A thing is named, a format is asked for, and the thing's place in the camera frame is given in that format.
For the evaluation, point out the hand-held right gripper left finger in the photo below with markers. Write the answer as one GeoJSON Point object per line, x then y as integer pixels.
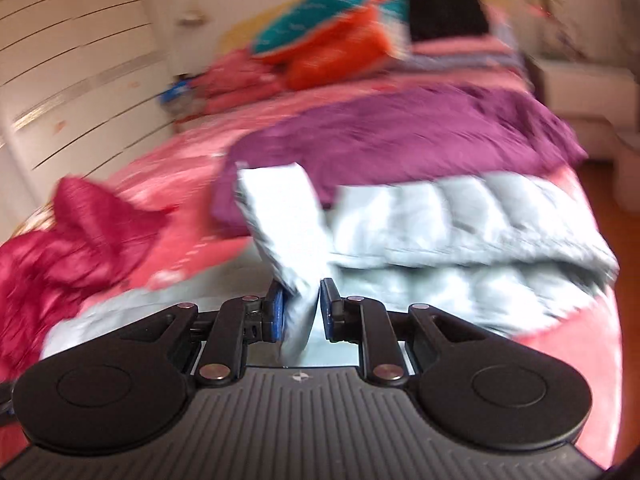
{"type": "Point", "coordinates": [275, 315]}

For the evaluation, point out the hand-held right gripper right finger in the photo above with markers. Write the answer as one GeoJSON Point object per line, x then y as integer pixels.
{"type": "Point", "coordinates": [328, 315]}

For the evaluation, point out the light blue down jacket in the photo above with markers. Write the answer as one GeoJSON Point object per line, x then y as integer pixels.
{"type": "Point", "coordinates": [450, 220]}

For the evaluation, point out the purple down jacket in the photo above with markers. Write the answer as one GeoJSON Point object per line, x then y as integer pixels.
{"type": "Point", "coordinates": [400, 135]}

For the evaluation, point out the salmon pink pillow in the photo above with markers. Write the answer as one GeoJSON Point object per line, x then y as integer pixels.
{"type": "Point", "coordinates": [240, 102]}

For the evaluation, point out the red down jacket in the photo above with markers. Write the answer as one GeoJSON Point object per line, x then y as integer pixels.
{"type": "Point", "coordinates": [60, 260]}

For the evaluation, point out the clear plastic container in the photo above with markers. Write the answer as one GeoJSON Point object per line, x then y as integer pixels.
{"type": "Point", "coordinates": [190, 107]}

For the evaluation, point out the blue box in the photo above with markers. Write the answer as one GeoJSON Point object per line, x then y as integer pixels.
{"type": "Point", "coordinates": [175, 91]}

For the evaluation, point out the pink heart print pillow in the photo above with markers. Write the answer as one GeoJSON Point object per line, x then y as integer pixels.
{"type": "Point", "coordinates": [235, 72]}

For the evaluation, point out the pink heart print blanket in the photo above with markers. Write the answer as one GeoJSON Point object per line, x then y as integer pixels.
{"type": "Point", "coordinates": [590, 360]}

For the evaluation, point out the teal and orange quilt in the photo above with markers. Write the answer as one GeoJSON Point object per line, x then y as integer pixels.
{"type": "Point", "coordinates": [320, 35]}

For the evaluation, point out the pink cartoon print pillow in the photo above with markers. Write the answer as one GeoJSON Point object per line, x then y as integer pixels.
{"type": "Point", "coordinates": [450, 51]}

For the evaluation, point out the white wardrobe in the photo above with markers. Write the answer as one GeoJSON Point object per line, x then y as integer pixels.
{"type": "Point", "coordinates": [75, 60]}

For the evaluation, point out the black cloth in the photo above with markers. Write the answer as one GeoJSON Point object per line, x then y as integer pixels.
{"type": "Point", "coordinates": [447, 12]}

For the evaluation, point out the white trash bin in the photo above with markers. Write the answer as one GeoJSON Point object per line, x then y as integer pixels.
{"type": "Point", "coordinates": [630, 170]}

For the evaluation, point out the white nightstand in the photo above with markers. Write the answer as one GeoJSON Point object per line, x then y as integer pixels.
{"type": "Point", "coordinates": [580, 90]}

